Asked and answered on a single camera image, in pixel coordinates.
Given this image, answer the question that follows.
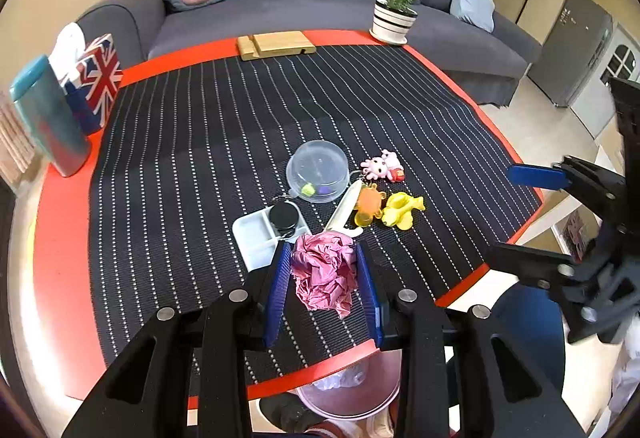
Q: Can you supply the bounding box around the potted cactus striped pot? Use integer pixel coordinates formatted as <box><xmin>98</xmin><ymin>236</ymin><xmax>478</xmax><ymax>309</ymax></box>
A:
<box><xmin>369</xmin><ymin>0</ymin><xmax>418</xmax><ymax>45</ymax></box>

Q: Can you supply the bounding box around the flag print tissue box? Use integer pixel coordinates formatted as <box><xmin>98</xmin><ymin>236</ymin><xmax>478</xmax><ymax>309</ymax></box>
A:
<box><xmin>50</xmin><ymin>23</ymin><xmax>124</xmax><ymax>136</ymax></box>

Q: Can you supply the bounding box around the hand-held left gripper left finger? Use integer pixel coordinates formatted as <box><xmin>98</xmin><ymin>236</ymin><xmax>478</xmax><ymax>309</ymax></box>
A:
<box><xmin>62</xmin><ymin>240</ymin><xmax>294</xmax><ymax>438</ymax></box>

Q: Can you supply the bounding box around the wooden phone stand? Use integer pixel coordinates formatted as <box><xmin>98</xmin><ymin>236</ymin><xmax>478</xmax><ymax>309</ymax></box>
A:
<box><xmin>236</xmin><ymin>30</ymin><xmax>317</xmax><ymax>61</ymax></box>

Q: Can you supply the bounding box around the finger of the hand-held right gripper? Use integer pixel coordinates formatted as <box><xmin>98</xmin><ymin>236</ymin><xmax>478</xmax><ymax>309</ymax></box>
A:
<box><xmin>482</xmin><ymin>241</ymin><xmax>602</xmax><ymax>305</ymax></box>
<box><xmin>506</xmin><ymin>156</ymin><xmax>627</xmax><ymax>220</ymax></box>

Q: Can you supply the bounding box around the pink paper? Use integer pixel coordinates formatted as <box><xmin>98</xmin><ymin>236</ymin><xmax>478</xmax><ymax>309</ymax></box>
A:
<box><xmin>291</xmin><ymin>233</ymin><xmax>358</xmax><ymax>319</ymax></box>

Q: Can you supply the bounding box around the clear plastic bowl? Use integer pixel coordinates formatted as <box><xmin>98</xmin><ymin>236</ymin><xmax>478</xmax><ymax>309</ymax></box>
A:
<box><xmin>286</xmin><ymin>139</ymin><xmax>351</xmax><ymax>204</ymax></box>

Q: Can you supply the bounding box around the white door arched window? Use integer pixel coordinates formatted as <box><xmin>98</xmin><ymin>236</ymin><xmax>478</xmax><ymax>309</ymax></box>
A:
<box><xmin>570</xmin><ymin>23</ymin><xmax>640</xmax><ymax>139</ymax></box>

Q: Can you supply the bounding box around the black white striped tablecloth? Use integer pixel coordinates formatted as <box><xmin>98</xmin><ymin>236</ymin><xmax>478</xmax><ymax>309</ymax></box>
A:
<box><xmin>89</xmin><ymin>43</ymin><xmax>543</xmax><ymax>384</ymax></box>

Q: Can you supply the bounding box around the dark grey sofa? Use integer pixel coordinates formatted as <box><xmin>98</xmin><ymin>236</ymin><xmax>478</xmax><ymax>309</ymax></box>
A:
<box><xmin>77</xmin><ymin>0</ymin><xmax>543</xmax><ymax>107</ymax></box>

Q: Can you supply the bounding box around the pink axolotl plush keychain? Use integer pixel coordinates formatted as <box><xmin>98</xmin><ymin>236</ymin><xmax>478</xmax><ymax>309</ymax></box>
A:
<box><xmin>360</xmin><ymin>149</ymin><xmax>406</xmax><ymax>183</ymax></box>

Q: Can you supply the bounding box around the teal bottle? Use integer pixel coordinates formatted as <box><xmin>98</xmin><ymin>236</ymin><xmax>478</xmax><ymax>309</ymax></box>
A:
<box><xmin>10</xmin><ymin>55</ymin><xmax>92</xmax><ymax>177</ymax></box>

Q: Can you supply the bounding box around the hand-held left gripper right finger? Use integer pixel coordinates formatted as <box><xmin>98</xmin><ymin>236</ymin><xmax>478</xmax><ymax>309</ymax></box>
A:
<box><xmin>354</xmin><ymin>240</ymin><xmax>586</xmax><ymax>438</ymax></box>

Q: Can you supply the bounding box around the white compartment tray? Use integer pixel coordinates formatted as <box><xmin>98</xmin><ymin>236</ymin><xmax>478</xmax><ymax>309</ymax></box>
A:
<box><xmin>232</xmin><ymin>209</ymin><xmax>312</xmax><ymax>269</ymax></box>

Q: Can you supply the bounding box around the black round keychain tin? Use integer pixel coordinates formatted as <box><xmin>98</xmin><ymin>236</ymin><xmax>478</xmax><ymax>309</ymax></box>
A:
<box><xmin>270</xmin><ymin>190</ymin><xmax>300</xmax><ymax>233</ymax></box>

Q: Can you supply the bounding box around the person's right leg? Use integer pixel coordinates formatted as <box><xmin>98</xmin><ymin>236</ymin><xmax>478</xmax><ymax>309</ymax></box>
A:
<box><xmin>492</xmin><ymin>285</ymin><xmax>568</xmax><ymax>399</ymax></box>

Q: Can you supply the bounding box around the yellow rubber toy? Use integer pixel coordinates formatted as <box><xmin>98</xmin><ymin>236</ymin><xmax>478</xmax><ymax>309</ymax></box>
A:
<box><xmin>382</xmin><ymin>192</ymin><xmax>426</xmax><ymax>231</ymax></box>

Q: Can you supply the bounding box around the person's slipper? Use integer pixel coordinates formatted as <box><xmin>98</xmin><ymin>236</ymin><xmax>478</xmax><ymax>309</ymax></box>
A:
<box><xmin>260</xmin><ymin>393</ymin><xmax>328</xmax><ymax>435</ymax></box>

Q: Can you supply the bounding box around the white folding knife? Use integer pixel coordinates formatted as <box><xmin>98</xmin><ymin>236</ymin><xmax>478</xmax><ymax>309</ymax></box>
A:
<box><xmin>324</xmin><ymin>180</ymin><xmax>363</xmax><ymax>239</ymax></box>

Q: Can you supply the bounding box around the orange yellow turtle toy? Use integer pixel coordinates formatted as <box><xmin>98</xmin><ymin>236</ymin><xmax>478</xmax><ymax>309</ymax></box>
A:
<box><xmin>354</xmin><ymin>183</ymin><xmax>387</xmax><ymax>229</ymax></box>

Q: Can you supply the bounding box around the grey refrigerator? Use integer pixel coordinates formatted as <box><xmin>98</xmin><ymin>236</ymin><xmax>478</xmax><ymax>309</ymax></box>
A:
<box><xmin>527</xmin><ymin>0</ymin><xmax>613</xmax><ymax>108</ymax></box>

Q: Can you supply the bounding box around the pink translucent bin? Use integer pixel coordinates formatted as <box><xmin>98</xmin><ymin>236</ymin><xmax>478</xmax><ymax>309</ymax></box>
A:
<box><xmin>295</xmin><ymin>348</ymin><xmax>403</xmax><ymax>419</ymax></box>

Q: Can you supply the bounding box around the light blue pillow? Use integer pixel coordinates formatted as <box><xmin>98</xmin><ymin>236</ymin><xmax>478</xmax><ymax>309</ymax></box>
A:
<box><xmin>449</xmin><ymin>0</ymin><xmax>496</xmax><ymax>33</ymax></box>

